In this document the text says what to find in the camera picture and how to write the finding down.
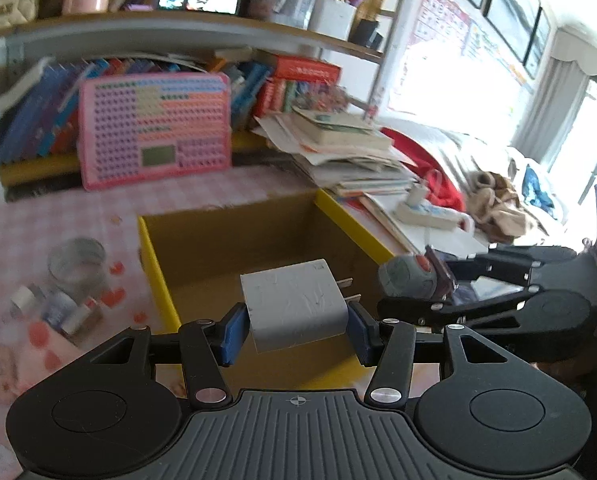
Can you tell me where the pink checked tablecloth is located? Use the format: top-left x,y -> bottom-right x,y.
0,165 -> 439,480

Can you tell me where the white pen holder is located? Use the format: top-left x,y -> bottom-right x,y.
273,0 -> 319,28
309,0 -> 357,41

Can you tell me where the white bedding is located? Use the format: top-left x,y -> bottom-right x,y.
393,120 -> 584,251

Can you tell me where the white power strip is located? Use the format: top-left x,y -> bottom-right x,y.
396,185 -> 474,232

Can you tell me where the grey and red plush toy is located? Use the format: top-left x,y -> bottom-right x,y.
379,254 -> 437,298

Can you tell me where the brown plush garment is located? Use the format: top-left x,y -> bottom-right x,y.
466,170 -> 529,242

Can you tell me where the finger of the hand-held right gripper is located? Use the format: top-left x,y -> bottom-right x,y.
426,244 -> 579,292
377,291 -> 534,335

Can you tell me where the white bottle with dark label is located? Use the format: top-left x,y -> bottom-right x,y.
41,292 -> 79,333

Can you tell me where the white bookshelf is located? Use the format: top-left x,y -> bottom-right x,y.
0,0 -> 414,206

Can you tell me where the stack of papers and books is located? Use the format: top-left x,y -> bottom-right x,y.
251,107 -> 419,198

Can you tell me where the red thick book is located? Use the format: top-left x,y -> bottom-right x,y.
263,54 -> 343,86

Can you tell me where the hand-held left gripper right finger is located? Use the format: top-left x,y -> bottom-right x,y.
346,302 -> 512,413

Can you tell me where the pink learning board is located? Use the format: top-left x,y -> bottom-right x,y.
77,72 -> 232,192

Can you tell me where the row of colourful books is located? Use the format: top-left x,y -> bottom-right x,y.
0,55 -> 274,166

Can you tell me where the grey curtain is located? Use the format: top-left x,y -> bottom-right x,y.
511,25 -> 597,173

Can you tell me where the clear tape roll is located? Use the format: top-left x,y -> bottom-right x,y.
47,237 -> 106,296

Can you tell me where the red cloth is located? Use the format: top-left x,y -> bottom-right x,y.
381,127 -> 467,213

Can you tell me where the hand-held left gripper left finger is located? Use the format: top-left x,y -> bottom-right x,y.
86,302 -> 252,408

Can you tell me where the wall poster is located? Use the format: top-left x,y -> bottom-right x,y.
409,0 -> 529,92

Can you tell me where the yellow cardboard box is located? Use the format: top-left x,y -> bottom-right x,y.
137,189 -> 419,392

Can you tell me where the grey power adapter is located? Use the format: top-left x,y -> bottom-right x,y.
240,258 -> 362,353

